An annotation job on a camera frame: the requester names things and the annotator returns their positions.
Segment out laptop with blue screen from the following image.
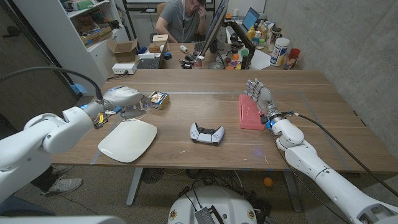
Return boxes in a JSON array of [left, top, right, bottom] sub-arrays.
[[241, 6, 261, 32]]

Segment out open cardboard box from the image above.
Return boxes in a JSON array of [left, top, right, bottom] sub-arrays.
[[106, 38, 140, 63]]

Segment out white square plate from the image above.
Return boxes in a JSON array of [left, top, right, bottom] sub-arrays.
[[98, 117, 159, 164]]

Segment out black laptop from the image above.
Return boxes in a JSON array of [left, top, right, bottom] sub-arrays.
[[136, 40, 170, 70]]

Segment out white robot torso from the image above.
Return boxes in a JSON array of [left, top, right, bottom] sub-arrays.
[[167, 185, 258, 224]]

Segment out white wipes canister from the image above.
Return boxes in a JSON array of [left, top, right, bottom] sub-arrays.
[[269, 37, 290, 67]]

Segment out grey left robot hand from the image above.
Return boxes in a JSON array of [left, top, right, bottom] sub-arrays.
[[102, 86, 150, 119]]

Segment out seated person grey shirt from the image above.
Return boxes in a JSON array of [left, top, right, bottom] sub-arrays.
[[154, 0, 208, 44]]

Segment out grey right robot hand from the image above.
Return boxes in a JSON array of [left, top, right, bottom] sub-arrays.
[[244, 78, 284, 124]]

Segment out black computer monitor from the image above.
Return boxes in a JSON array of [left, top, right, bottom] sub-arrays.
[[198, 0, 230, 57]]

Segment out small printed tin box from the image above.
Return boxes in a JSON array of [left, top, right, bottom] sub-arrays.
[[148, 90, 170, 111]]

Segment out printed cardboard box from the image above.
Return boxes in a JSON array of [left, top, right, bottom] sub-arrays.
[[81, 26, 113, 47]]

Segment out black keyboard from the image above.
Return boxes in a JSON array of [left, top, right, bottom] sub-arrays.
[[193, 40, 206, 57]]

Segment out pink plastic tray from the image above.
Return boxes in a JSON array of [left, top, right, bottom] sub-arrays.
[[238, 94, 267, 131]]

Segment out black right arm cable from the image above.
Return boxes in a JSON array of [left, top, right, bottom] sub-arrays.
[[284, 111, 398, 197]]

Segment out white shelf unit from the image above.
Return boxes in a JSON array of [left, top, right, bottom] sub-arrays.
[[12, 0, 130, 96]]

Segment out white power box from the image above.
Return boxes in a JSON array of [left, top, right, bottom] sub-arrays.
[[111, 63, 137, 75]]

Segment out standing person dark trousers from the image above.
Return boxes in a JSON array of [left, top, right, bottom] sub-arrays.
[[30, 164, 84, 197]]

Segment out clear frame glasses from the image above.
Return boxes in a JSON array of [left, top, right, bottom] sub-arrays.
[[130, 95, 161, 119]]

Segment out white game controller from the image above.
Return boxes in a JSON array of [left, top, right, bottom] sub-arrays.
[[190, 122, 225, 146]]

